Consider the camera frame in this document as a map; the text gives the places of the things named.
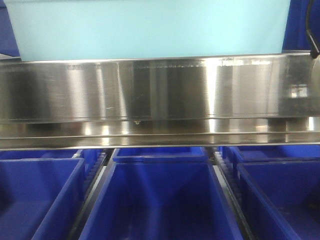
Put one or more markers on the light cyan plastic bin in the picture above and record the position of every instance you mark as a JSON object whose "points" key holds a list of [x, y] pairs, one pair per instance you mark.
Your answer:
{"points": [[47, 30]]}

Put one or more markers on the blue bin behind center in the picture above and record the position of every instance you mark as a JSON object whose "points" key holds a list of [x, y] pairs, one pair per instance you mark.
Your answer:
{"points": [[160, 154]]}

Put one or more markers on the blue bin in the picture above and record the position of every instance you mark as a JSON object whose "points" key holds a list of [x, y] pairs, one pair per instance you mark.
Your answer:
{"points": [[281, 200], [161, 201], [295, 37], [234, 155], [160, 154], [40, 199], [90, 156]]}

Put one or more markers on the blue bin behind left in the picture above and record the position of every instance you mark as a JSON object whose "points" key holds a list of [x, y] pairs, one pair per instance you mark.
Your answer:
{"points": [[90, 156]]}

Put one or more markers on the blue bin lower center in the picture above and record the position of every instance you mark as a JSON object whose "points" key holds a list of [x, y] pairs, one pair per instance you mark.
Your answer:
{"points": [[161, 201]]}

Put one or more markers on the blue bin behind right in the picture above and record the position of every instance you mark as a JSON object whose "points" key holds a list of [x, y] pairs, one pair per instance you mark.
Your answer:
{"points": [[234, 155]]}

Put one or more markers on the white roller track right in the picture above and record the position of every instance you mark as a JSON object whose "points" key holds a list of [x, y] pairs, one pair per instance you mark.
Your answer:
{"points": [[232, 193]]}

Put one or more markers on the blue bin lower left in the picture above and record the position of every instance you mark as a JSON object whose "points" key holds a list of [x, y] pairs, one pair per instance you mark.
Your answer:
{"points": [[40, 199]]}

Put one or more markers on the blue bin lower right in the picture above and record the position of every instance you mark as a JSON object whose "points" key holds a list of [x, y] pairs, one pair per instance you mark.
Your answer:
{"points": [[281, 200]]}

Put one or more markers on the blue bin upper right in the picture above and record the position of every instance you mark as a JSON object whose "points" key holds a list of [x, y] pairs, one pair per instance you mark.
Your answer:
{"points": [[295, 37]]}

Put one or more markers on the stainless steel shelf front rail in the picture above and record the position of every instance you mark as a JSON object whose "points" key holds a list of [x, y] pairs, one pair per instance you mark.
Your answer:
{"points": [[264, 99]]}

